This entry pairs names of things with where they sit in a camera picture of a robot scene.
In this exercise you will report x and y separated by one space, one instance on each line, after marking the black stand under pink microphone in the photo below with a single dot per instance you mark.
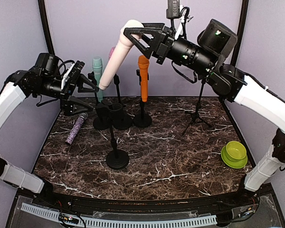
127 121

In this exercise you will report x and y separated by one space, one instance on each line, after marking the white slotted cable duct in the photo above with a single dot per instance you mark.
120 220

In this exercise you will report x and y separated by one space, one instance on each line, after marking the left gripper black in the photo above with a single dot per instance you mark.
67 99

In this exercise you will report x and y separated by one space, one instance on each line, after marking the black tripod stand with shock mount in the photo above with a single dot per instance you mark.
195 116

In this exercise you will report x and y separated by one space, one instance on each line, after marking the black corner post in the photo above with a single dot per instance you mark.
52 50
235 50

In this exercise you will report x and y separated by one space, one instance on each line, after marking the mint green microphone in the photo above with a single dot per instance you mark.
97 66

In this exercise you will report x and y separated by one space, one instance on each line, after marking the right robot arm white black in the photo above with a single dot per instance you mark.
207 60

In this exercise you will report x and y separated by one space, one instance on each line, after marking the black stand under mint microphone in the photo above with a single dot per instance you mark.
100 122

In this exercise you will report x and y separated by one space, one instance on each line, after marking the black stand under orange microphone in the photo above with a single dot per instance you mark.
142 119

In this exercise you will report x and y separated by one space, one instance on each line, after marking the left black corner post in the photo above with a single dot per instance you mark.
52 50

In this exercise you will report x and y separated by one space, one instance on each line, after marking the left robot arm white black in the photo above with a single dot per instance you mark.
17 87

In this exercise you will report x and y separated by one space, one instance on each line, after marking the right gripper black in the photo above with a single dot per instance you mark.
160 49

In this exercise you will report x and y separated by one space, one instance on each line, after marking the black front rail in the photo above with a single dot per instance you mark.
85 205

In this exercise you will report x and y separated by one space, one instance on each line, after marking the pink microphone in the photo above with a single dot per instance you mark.
111 53

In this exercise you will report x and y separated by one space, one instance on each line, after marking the right black corner post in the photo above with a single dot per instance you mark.
235 50

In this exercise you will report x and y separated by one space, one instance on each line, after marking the cream white microphone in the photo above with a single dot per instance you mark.
119 54

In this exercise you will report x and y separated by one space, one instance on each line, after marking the orange microphone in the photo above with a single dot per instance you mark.
143 64

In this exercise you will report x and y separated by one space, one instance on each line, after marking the glitter microphone with silver grille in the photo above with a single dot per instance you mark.
76 127

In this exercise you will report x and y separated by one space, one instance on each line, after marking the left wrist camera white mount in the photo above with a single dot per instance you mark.
72 74

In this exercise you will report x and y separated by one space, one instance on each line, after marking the green bowl on saucer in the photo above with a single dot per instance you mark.
234 155

